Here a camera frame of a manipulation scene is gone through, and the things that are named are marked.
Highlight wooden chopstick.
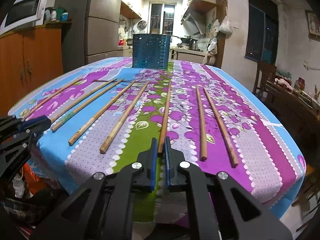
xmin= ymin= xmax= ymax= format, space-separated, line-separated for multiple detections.
xmin=50 ymin=77 xmax=117 ymax=124
xmin=51 ymin=79 xmax=124 ymax=132
xmin=203 ymin=87 xmax=239 ymax=168
xmin=157 ymin=81 xmax=171 ymax=155
xmin=99 ymin=81 xmax=149 ymax=154
xmin=68 ymin=80 xmax=137 ymax=146
xmin=24 ymin=76 xmax=84 ymax=119
xmin=196 ymin=86 xmax=208 ymax=161

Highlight kitchen counter cabinets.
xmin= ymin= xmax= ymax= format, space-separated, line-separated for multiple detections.
xmin=118 ymin=46 xmax=206 ymax=63

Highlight kitchen window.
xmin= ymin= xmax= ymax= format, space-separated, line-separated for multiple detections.
xmin=149 ymin=3 xmax=176 ymax=36

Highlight orange wooden cabinet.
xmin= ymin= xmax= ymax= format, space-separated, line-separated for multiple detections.
xmin=1 ymin=21 xmax=72 ymax=115

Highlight colourful floral tablecloth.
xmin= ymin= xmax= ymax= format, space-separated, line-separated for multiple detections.
xmin=7 ymin=56 xmax=307 ymax=223

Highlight white microwave oven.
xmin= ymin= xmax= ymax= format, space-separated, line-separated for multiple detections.
xmin=1 ymin=0 xmax=47 ymax=34

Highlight white bottle on cabinet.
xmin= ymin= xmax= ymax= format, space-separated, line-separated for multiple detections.
xmin=50 ymin=10 xmax=57 ymax=21

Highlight blue lidded jar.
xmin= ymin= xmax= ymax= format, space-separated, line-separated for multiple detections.
xmin=61 ymin=12 xmax=68 ymax=21

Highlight green container on cabinet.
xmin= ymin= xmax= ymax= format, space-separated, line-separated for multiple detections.
xmin=55 ymin=8 xmax=65 ymax=21

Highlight dark wooden side table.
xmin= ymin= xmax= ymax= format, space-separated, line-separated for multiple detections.
xmin=265 ymin=81 xmax=319 ymax=163

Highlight dark wooden chair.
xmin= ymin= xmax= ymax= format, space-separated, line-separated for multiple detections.
xmin=252 ymin=61 xmax=277 ymax=99

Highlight grey refrigerator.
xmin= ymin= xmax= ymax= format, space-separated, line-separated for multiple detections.
xmin=54 ymin=0 xmax=121 ymax=72

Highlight blue perforated utensil basket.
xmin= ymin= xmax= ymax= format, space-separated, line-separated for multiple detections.
xmin=132 ymin=34 xmax=171 ymax=70

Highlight black wok on stove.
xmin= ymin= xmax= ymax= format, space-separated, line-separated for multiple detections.
xmin=173 ymin=35 xmax=197 ymax=46

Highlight dark window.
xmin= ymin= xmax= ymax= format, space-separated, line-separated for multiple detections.
xmin=245 ymin=0 xmax=279 ymax=64

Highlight white plastic bag hanging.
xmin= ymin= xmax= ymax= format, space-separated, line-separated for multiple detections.
xmin=219 ymin=16 xmax=233 ymax=35

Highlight range hood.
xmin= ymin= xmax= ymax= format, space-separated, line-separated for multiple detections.
xmin=181 ymin=8 xmax=206 ymax=37

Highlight framed wall picture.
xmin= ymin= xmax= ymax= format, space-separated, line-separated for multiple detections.
xmin=305 ymin=10 xmax=320 ymax=40

